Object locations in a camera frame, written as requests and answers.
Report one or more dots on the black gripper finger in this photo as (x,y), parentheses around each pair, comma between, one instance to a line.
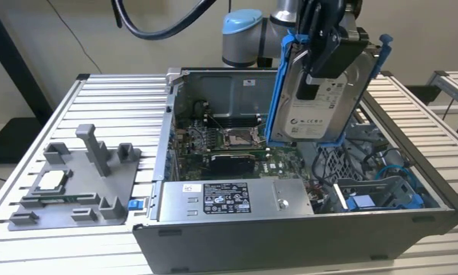
(335,54)
(302,17)

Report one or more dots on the hard disk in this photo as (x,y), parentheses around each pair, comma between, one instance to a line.
(319,114)

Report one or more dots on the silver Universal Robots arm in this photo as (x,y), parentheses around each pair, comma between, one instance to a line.
(243,43)

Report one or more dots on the grey disk bay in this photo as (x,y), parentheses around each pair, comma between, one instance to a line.
(389,189)

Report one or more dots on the black box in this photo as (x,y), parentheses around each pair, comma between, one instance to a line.
(423,93)

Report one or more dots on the black RAM slot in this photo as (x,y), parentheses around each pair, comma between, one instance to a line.
(233,120)

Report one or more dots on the grey perforated drive cage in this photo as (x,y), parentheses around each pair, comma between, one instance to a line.
(339,163)

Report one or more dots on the thin locking lever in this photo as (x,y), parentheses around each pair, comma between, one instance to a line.
(218,123)

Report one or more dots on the green motherboard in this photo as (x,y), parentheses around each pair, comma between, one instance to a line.
(282,160)

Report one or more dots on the CPU socket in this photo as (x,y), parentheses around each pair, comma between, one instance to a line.
(235,140)

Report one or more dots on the black upright rod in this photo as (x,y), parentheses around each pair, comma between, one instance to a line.
(118,23)

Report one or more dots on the blue carrier in bay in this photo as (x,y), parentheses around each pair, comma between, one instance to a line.
(361,202)

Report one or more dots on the silver power supply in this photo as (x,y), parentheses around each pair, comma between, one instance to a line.
(175,206)

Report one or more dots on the open black PC case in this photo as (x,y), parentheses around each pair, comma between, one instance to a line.
(251,246)

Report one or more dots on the blue case latch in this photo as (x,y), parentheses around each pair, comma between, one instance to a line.
(134,204)

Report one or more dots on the grey parts rack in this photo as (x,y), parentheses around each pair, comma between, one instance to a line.
(79,183)

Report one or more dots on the silver CPU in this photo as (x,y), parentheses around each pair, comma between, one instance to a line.
(52,180)

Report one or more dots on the black stand with base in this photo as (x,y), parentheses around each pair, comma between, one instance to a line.
(10,143)

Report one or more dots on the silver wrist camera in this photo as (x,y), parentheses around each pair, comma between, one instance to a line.
(351,31)

